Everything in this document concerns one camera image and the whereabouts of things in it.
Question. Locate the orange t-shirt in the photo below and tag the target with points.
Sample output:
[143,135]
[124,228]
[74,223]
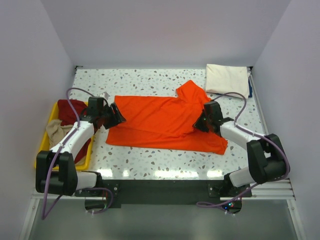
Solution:
[164,122]

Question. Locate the aluminium frame rail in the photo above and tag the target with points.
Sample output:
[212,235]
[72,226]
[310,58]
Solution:
[271,158]

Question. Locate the folded cream t-shirt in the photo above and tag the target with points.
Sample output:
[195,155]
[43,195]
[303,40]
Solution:
[222,79]

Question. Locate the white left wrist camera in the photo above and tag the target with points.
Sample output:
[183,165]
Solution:
[105,95]

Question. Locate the beige t-shirt in bin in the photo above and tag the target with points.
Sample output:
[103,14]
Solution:
[56,132]

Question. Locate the dark red t-shirt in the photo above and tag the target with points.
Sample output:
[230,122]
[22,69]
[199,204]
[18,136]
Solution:
[67,117]

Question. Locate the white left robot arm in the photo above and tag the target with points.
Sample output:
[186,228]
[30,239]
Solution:
[55,168]

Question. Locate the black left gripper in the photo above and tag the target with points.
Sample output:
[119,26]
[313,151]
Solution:
[116,116]

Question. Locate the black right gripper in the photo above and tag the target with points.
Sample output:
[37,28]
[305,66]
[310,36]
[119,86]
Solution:
[197,124]

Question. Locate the folded blue t-shirt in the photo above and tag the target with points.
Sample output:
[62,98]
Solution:
[250,88]

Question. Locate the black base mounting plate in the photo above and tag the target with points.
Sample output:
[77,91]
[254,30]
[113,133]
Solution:
[168,192]

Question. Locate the yellow plastic bin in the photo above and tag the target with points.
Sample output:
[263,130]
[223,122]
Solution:
[82,165]

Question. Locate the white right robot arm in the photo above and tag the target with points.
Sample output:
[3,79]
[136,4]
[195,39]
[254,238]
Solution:
[240,135]

